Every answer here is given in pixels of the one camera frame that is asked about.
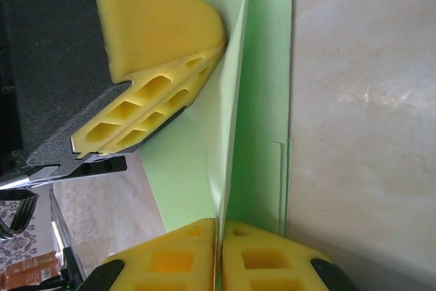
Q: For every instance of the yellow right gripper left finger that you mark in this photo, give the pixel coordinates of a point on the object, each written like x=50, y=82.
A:
x=170, y=263

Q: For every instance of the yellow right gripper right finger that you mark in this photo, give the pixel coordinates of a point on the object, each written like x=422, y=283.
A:
x=265, y=260

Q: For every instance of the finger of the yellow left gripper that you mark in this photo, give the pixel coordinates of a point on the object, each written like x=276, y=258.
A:
x=170, y=114
x=153, y=25

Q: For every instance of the light green paper sheet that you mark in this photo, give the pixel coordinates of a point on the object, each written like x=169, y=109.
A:
x=259, y=83

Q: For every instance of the aluminium frame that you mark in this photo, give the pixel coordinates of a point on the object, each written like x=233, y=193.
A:
x=64, y=223

